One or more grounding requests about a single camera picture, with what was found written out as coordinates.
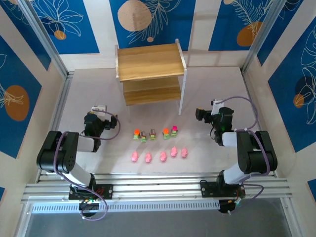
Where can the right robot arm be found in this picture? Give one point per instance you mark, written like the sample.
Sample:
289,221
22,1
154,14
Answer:
256,153

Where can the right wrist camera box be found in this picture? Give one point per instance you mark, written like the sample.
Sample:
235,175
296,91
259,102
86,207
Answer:
216,103

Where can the grey-top green toy truck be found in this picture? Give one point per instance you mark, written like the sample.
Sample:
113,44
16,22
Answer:
143,137
152,134

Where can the wooden two-tier shelf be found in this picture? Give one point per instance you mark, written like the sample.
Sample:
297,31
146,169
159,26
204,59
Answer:
148,61

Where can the aluminium side rail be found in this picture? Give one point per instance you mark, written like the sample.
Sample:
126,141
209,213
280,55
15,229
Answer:
249,93
63,98

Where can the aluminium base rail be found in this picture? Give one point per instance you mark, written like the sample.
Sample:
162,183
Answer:
160,187

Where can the pink-top green toy truck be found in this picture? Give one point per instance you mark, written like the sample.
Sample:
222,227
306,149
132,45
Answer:
174,130

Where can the aluminium frame post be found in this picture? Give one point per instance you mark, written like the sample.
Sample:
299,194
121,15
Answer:
45,37
262,37

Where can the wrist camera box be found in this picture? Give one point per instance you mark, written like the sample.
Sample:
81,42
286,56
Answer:
100,108
216,103

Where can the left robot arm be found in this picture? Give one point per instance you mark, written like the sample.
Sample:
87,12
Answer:
61,158

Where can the pink plastic toy pig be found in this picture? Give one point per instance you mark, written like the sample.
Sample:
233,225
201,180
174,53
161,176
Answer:
163,156
174,151
134,156
148,158
184,153

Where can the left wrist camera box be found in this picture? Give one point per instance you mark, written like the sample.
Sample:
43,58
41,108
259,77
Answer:
100,108

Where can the orange-top green toy truck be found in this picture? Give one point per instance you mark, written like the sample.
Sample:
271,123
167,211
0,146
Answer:
136,134
166,133

